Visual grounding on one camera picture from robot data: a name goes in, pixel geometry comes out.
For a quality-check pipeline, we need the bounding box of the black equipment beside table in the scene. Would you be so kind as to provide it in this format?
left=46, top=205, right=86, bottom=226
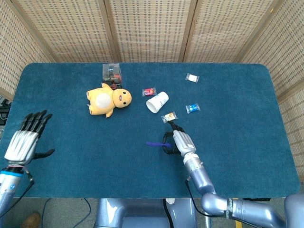
left=0, top=95, right=12, bottom=125

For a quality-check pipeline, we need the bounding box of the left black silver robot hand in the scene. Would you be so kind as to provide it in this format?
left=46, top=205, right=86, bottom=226
left=4, top=109, right=56, bottom=167

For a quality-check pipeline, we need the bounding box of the yellow candy packet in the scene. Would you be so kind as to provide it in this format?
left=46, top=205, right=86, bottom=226
left=161, top=111, right=178, bottom=124

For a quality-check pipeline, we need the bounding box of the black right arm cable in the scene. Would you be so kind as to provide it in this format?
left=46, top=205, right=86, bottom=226
left=185, top=178, right=226, bottom=218

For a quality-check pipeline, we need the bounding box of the black torso cable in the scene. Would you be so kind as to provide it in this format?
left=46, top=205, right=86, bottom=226
left=162, top=198, right=173, bottom=228

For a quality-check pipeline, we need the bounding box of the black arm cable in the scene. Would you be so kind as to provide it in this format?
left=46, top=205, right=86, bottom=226
left=185, top=178, right=226, bottom=218
left=0, top=172, right=35, bottom=218

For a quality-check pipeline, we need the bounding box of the white paper cup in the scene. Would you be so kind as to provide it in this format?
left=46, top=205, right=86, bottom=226
left=146, top=91, right=169, bottom=114

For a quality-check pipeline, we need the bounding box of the clear plastic toy box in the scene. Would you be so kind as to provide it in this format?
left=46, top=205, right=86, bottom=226
left=102, top=62, right=123, bottom=89

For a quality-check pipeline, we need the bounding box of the blue floor cable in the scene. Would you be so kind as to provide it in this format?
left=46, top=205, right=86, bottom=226
left=42, top=197, right=92, bottom=228

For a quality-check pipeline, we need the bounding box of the yellow plush toy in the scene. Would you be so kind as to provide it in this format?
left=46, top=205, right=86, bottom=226
left=85, top=82, right=133, bottom=118

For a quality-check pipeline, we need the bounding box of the blue-grey robot torso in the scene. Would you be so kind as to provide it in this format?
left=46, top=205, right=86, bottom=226
left=94, top=197, right=198, bottom=228

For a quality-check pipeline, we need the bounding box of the blue candy packet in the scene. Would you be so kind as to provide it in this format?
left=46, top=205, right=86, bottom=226
left=185, top=103, right=200, bottom=114

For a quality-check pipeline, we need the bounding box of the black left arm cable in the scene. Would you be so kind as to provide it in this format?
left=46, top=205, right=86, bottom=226
left=0, top=172, right=35, bottom=218

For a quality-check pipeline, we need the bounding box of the blue carpet table cover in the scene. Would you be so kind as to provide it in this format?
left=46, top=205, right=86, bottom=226
left=0, top=62, right=300, bottom=199

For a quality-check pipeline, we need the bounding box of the red candy packet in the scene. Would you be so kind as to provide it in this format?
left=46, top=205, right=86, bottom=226
left=142, top=87, right=157, bottom=97

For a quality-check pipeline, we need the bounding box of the woven folding screen panel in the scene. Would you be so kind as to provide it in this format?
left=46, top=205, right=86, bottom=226
left=0, top=0, right=57, bottom=100
left=237, top=0, right=304, bottom=183
left=103, top=0, right=199, bottom=64
left=9, top=0, right=122, bottom=64
left=179, top=0, right=285, bottom=64

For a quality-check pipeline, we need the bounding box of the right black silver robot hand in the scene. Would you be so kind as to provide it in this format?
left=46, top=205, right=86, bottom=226
left=162, top=120, right=198, bottom=158

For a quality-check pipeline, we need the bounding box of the white candy wrapper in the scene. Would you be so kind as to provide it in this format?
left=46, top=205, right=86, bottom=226
left=185, top=73, right=200, bottom=83

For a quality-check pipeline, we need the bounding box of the purple rubber strip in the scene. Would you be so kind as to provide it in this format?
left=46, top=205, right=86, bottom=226
left=145, top=141, right=171, bottom=147

